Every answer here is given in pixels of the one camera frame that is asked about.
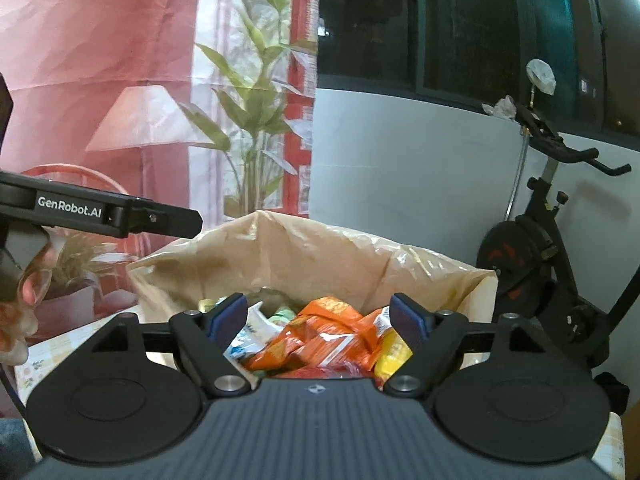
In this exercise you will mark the yellow snack packet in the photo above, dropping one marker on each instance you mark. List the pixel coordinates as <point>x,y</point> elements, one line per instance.
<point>395,355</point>

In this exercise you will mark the black exercise bike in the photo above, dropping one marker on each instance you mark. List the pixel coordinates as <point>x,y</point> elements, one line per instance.
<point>535,260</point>

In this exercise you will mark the white blue snack packet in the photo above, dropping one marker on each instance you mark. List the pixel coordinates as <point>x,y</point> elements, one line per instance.
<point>252,332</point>

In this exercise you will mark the dark window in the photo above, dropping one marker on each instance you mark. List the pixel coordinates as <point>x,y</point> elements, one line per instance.
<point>450,25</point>

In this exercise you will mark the yellow checked tablecloth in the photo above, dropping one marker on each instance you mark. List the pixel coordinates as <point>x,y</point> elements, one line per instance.
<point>45,360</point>

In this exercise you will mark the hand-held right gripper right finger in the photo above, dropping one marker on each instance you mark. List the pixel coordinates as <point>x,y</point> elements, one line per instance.
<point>407,321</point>

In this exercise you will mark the orange snack packet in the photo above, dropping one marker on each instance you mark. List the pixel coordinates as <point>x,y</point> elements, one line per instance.
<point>320,340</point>

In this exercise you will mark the green snack packet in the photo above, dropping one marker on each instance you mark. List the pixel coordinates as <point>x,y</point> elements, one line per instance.
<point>282,316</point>

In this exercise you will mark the taped cardboard box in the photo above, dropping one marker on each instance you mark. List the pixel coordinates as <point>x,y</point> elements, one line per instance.
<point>320,255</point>

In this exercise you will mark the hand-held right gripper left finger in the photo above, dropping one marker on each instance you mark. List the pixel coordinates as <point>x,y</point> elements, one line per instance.
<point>229,317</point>

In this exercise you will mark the person's left hand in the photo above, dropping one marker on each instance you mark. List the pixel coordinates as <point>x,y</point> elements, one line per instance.
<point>30,290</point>

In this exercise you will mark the printed wall backdrop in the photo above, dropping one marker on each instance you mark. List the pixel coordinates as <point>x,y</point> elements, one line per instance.
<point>100,35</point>

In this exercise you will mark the crumpled white tissue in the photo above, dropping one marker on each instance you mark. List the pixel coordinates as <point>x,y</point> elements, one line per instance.
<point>500,107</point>

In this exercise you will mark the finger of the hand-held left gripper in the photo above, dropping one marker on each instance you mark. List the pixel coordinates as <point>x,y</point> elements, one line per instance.
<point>100,210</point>

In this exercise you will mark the white plastic bag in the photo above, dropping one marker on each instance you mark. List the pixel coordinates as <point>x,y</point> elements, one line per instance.
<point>542,76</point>

